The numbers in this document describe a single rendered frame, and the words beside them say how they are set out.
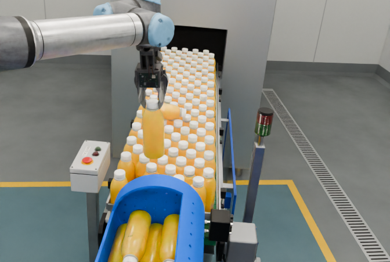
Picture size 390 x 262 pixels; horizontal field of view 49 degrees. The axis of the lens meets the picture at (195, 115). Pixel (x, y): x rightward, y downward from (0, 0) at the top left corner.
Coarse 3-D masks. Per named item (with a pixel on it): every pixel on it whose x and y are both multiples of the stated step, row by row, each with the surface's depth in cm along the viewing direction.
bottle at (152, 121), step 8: (144, 112) 132; (152, 112) 131; (160, 112) 132; (144, 120) 132; (152, 120) 131; (160, 120) 132; (144, 128) 133; (152, 128) 132; (160, 128) 133; (144, 136) 134; (152, 136) 133; (160, 136) 134; (144, 144) 136; (152, 144) 134; (160, 144) 135; (144, 152) 138; (152, 152) 136; (160, 152) 137
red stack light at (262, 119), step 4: (260, 116) 165; (264, 116) 164; (268, 116) 164; (272, 116) 166; (260, 120) 166; (264, 120) 165; (268, 120) 165; (272, 120) 167; (264, 124) 166; (268, 124) 166
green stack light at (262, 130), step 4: (256, 120) 170; (256, 124) 169; (260, 124) 167; (256, 128) 169; (260, 128) 167; (264, 128) 167; (268, 128) 167; (256, 132) 169; (260, 132) 168; (264, 132) 168; (268, 132) 168; (264, 136) 168
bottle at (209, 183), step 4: (204, 176) 156; (212, 176) 156; (204, 180) 156; (208, 180) 156; (212, 180) 156; (204, 184) 156; (208, 184) 156; (212, 184) 156; (208, 188) 156; (212, 188) 157; (208, 192) 157; (212, 192) 157; (208, 196) 158; (212, 196) 158; (208, 200) 158; (212, 200) 160; (208, 204) 159; (212, 204) 161; (208, 208) 160; (212, 208) 162
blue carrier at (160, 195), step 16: (144, 176) 127; (160, 176) 126; (128, 192) 123; (144, 192) 130; (160, 192) 129; (176, 192) 123; (192, 192) 127; (128, 208) 133; (144, 208) 132; (160, 208) 132; (176, 208) 132; (192, 208) 121; (112, 224) 128; (192, 224) 115; (112, 240) 127; (192, 240) 110; (96, 256) 110; (176, 256) 101; (192, 256) 106
